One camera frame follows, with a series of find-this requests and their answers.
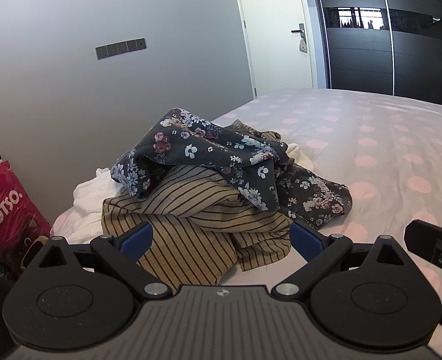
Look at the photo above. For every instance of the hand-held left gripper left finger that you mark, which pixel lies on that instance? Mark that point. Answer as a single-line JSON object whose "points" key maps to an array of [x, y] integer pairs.
{"points": [[136, 239]]}

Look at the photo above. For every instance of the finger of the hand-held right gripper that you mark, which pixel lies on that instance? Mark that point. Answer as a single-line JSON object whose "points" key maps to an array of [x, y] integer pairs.
{"points": [[431, 242]]}

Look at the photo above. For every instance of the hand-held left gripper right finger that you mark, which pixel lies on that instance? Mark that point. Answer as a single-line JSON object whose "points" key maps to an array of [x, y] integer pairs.
{"points": [[306, 239]]}

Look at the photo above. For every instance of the dark floral pants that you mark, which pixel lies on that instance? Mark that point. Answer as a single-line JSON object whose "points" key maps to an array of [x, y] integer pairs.
{"points": [[206, 146]]}

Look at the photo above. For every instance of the tan striped garment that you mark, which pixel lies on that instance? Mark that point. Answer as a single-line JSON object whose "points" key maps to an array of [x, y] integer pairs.
{"points": [[191, 240]]}

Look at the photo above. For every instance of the white knit garment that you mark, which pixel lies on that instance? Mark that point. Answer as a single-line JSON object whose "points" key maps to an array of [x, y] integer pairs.
{"points": [[93, 195]]}

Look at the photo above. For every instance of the bed with pink dotted sheet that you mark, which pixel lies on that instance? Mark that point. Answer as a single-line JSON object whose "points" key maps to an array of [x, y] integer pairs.
{"points": [[374, 138]]}

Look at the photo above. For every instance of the red printed bag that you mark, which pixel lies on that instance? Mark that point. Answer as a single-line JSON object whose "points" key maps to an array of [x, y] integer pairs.
{"points": [[7, 210]]}

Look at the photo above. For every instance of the black sliding wardrobe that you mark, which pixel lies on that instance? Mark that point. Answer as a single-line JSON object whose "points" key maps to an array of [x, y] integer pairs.
{"points": [[363, 52]]}

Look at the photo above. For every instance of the small hanging pouch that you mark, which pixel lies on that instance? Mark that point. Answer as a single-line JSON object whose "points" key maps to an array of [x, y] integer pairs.
{"points": [[302, 43]]}

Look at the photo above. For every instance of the white door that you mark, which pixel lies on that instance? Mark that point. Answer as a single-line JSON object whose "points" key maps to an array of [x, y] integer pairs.
{"points": [[273, 26]]}

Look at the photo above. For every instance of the grey wall switch panel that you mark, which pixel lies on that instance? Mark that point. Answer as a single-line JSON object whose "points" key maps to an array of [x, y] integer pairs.
{"points": [[120, 48]]}

